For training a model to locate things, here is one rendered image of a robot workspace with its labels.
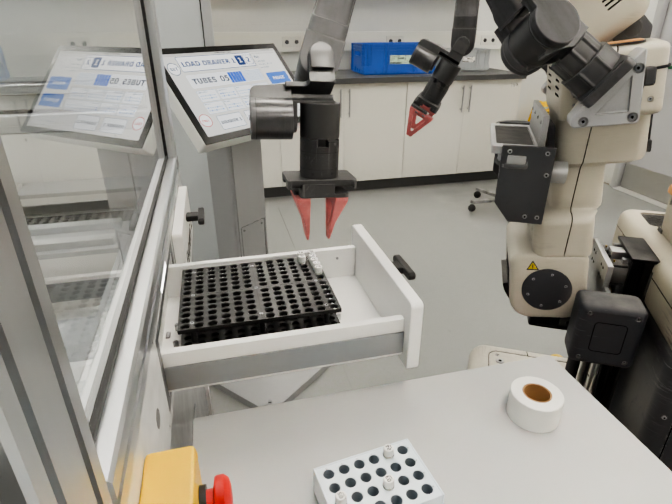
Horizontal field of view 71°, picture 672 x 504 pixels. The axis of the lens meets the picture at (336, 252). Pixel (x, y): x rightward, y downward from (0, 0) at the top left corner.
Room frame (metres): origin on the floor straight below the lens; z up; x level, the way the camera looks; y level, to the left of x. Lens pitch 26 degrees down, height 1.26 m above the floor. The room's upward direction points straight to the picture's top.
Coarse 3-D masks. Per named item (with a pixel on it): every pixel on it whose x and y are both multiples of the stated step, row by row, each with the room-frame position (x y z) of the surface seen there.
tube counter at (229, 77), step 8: (216, 72) 1.53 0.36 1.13; (224, 72) 1.55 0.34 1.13; (232, 72) 1.58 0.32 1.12; (240, 72) 1.61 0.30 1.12; (248, 72) 1.63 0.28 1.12; (256, 72) 1.66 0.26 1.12; (224, 80) 1.53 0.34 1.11; (232, 80) 1.55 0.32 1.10; (240, 80) 1.58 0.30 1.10; (248, 80) 1.60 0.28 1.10; (256, 80) 1.63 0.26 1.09
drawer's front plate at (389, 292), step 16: (352, 240) 0.81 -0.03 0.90; (368, 240) 0.74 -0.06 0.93; (368, 256) 0.71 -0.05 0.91; (384, 256) 0.68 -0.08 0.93; (368, 272) 0.71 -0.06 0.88; (384, 272) 0.64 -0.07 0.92; (368, 288) 0.71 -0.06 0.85; (384, 288) 0.63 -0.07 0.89; (400, 288) 0.58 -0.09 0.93; (384, 304) 0.63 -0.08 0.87; (400, 304) 0.57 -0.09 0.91; (416, 304) 0.54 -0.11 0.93; (416, 320) 0.53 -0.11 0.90; (416, 336) 0.53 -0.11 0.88; (416, 352) 0.53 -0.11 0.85
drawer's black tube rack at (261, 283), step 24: (240, 264) 0.70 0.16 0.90; (264, 264) 0.70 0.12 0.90; (288, 264) 0.71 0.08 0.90; (192, 288) 0.62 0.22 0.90; (216, 288) 0.62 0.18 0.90; (240, 288) 0.62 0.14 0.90; (264, 288) 0.62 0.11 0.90; (288, 288) 0.67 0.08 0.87; (312, 288) 0.63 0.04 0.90; (192, 312) 0.56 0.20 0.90; (216, 312) 0.56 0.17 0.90; (240, 312) 0.56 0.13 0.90; (264, 312) 0.56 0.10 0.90; (288, 312) 0.56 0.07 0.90; (312, 312) 0.56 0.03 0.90; (192, 336) 0.53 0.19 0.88; (216, 336) 0.55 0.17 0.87; (240, 336) 0.54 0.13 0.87
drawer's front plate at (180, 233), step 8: (184, 192) 0.99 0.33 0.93; (184, 200) 0.94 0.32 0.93; (176, 208) 0.89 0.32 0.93; (184, 208) 0.90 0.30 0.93; (176, 216) 0.85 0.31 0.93; (184, 216) 0.87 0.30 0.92; (176, 224) 0.81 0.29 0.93; (184, 224) 0.84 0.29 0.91; (176, 232) 0.77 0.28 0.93; (184, 232) 0.82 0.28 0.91; (192, 232) 1.02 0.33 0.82; (176, 240) 0.76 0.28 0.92; (184, 240) 0.79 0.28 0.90; (176, 248) 0.76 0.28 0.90; (184, 248) 0.77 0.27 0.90; (176, 256) 0.76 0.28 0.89; (184, 256) 0.76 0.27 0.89
